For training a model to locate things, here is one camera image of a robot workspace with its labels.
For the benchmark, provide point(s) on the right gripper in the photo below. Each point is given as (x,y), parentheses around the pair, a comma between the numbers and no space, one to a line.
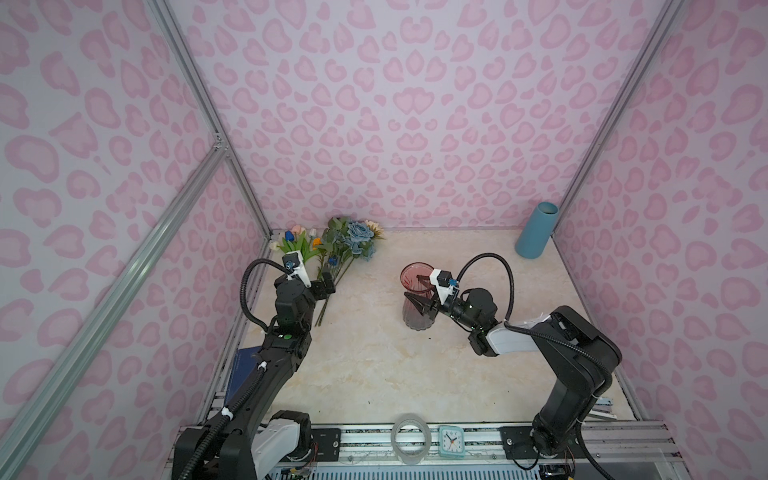
(433,297)

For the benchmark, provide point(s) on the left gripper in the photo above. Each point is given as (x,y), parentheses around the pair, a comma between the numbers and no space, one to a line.
(315,288)

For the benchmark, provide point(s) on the red glass vase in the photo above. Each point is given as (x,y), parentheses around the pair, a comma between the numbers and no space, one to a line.
(415,279)

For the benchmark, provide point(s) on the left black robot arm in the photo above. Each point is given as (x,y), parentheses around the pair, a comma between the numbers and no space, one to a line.
(243,440)

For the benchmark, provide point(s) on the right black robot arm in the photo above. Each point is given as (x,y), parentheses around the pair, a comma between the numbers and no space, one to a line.
(582,358)

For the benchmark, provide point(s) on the teal cylindrical vase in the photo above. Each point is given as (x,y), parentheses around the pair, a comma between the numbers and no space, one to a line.
(537,230)

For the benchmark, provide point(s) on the orange flower stem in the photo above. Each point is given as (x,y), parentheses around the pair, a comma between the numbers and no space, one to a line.
(320,251)

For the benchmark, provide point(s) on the blue rose bouquet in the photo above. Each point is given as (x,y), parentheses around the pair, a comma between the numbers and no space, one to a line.
(344,241)

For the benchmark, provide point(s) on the pink tulip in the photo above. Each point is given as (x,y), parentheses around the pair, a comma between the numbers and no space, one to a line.
(313,232)

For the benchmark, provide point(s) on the blue book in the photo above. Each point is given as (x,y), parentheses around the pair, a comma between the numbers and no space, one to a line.
(246,359)

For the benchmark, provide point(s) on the small teal alarm clock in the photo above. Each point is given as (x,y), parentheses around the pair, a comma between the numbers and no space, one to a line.
(451,442)

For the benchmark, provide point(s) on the clear tape roll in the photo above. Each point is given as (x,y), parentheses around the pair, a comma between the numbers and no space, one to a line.
(410,439)

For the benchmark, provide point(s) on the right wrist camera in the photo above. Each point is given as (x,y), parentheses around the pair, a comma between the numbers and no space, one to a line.
(445,286)

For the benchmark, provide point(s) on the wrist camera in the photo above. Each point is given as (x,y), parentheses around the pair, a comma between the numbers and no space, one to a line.
(445,286)
(294,265)

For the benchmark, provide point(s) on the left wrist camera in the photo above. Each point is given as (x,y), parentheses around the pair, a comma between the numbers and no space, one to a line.
(294,265)

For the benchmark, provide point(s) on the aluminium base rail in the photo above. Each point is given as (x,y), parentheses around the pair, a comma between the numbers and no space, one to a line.
(617,449)

